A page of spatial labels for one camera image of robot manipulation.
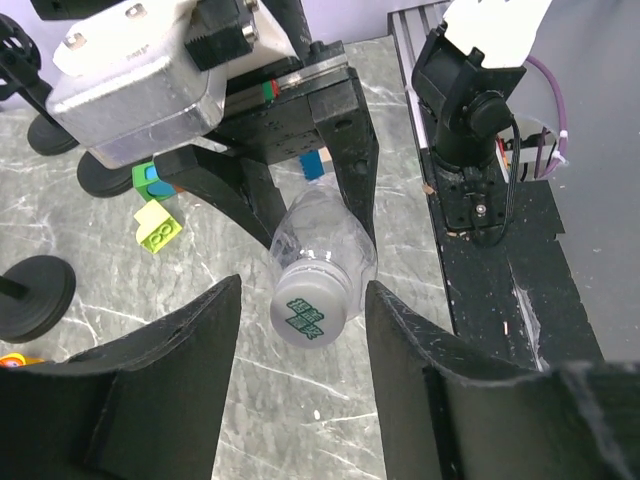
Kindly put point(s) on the black clamp stand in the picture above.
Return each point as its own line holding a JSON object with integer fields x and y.
{"x": 20, "y": 66}
{"x": 101, "y": 182}

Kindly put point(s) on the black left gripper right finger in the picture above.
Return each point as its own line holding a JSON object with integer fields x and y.
{"x": 448, "y": 411}

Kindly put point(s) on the black clamp stand front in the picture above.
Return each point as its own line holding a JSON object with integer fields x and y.
{"x": 101, "y": 182}

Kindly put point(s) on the yellow orange toy block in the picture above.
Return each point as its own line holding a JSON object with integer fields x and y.
{"x": 15, "y": 360}

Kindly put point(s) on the lime green toy brick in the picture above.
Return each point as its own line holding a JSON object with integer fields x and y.
{"x": 156, "y": 226}

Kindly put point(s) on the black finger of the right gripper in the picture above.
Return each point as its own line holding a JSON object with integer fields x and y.
{"x": 240, "y": 188}
{"x": 341, "y": 117}

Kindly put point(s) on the colourful toy brick stack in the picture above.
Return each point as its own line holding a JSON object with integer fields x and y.
{"x": 148, "y": 184}

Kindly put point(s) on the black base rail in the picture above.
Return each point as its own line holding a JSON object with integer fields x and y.
{"x": 516, "y": 301}

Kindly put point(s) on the black clamp stand rear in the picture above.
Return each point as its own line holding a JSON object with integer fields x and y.
{"x": 20, "y": 66}

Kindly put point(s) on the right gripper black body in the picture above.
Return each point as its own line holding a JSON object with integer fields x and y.
{"x": 267, "y": 117}

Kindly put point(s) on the black microphone stand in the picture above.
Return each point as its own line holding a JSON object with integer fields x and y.
{"x": 35, "y": 295}

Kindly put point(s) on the aluminium frame rail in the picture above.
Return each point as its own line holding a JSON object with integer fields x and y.
{"x": 409, "y": 28}

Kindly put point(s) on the blue beige toy brick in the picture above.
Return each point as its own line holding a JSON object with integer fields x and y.
{"x": 316, "y": 163}

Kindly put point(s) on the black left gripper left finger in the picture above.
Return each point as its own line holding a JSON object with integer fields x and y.
{"x": 148, "y": 405}

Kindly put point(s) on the clear bottle green-print white cap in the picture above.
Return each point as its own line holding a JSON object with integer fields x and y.
{"x": 322, "y": 259}

